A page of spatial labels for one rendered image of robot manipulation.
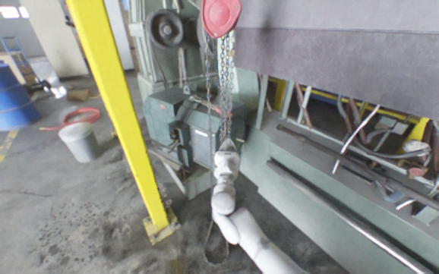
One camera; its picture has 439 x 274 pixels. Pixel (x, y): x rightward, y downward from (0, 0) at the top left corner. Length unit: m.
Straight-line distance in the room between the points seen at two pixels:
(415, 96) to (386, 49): 0.21
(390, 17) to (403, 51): 0.14
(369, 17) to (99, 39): 1.04
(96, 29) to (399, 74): 1.14
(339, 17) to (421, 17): 0.27
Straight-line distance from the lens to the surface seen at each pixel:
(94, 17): 0.80
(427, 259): 1.28
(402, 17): 0.99
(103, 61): 0.81
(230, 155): 0.68
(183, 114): 1.19
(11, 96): 3.98
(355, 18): 1.03
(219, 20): 0.75
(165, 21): 1.66
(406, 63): 0.97
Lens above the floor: 1.31
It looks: 34 degrees down
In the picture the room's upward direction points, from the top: straight up
